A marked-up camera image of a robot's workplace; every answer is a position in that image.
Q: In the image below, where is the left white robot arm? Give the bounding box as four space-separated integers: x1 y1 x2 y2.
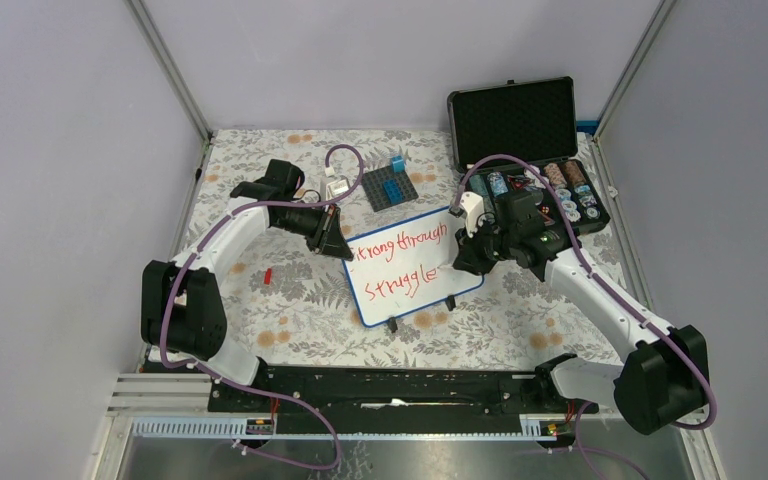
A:
140 159 353 411

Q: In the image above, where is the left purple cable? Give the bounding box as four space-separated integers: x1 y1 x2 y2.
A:
158 144 365 472

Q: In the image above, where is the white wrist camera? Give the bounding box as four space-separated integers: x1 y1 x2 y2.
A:
319 166 352 201
449 192 485 238

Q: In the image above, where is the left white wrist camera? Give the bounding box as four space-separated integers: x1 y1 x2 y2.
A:
319 166 352 201

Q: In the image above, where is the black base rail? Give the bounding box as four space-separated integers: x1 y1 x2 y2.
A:
207 365 582 436

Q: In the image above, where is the grey lego baseplate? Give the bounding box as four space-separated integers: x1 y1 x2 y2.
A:
361 166 419 212

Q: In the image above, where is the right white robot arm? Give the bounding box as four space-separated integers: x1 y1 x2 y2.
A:
450 190 717 435

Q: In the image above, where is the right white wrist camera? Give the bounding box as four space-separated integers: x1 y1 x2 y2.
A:
449 192 485 238

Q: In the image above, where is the blue framed whiteboard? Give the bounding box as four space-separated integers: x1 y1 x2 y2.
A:
343 207 484 328

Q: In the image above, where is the blue corner bracket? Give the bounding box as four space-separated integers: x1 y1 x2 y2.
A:
576 120 600 135

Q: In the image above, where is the black poker chip case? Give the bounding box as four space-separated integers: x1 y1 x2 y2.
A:
447 76 610 235

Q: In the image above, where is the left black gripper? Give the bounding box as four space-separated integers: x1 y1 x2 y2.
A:
275 199 354 261

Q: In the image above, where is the purple cable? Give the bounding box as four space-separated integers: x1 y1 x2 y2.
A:
158 144 365 472
448 154 719 480

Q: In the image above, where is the blue lego brick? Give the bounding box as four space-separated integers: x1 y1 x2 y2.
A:
390 155 406 174

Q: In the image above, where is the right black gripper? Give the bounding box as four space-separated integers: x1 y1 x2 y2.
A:
453 216 518 276

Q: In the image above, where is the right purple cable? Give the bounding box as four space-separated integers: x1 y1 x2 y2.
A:
448 154 719 480

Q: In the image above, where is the floral table mat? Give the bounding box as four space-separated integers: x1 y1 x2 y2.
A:
188 130 618 370

